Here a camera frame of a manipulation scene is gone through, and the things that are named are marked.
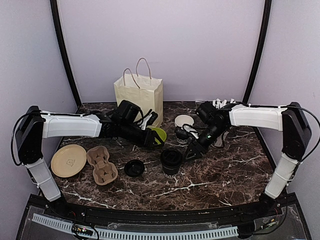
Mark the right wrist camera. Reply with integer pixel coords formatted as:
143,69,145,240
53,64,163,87
174,124,199,141

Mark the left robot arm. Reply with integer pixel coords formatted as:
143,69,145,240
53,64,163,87
10,106,164,218

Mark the brown cardboard cup carrier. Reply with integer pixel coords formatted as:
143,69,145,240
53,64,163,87
86,145,118,186

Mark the left black frame post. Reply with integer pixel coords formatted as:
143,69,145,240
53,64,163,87
49,0,82,108

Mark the right black frame post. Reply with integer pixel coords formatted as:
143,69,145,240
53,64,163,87
242,0,272,104

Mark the black front rail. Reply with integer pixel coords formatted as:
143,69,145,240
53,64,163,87
50,197,267,225

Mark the black plastic cup lid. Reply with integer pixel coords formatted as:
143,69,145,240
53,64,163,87
124,159,145,178

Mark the beige round plate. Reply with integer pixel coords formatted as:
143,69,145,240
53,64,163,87
50,144,87,178

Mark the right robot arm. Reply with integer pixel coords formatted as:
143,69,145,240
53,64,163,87
184,100,312,217

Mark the white wrapped straws bundle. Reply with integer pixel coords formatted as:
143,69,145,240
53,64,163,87
212,98,236,109

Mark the white paper cup holder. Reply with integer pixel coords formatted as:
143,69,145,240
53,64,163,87
213,132,226,148

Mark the black frame post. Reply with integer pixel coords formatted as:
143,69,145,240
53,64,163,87
49,0,82,108
242,0,272,104

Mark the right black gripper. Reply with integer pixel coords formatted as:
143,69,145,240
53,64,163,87
182,123,228,162

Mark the grey slotted cable duct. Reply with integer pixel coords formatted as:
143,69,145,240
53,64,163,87
31,213,239,240

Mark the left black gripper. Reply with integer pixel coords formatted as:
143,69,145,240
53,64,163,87
119,121,165,149

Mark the black paper coffee cup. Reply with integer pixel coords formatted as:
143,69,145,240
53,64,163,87
162,164,181,178

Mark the lower stacked black cup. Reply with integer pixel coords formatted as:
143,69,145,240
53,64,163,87
174,128,191,144

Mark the green bowl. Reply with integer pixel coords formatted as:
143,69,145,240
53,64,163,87
148,126,167,142

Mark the cream paper carry bag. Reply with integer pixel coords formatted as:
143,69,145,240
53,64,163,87
113,68,164,127

